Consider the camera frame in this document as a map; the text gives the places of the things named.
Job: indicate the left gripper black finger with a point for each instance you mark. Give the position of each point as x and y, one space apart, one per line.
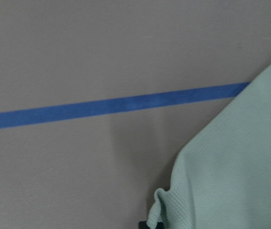
143 225

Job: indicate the olive green long-sleeve shirt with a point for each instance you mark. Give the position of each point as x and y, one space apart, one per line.
221 179

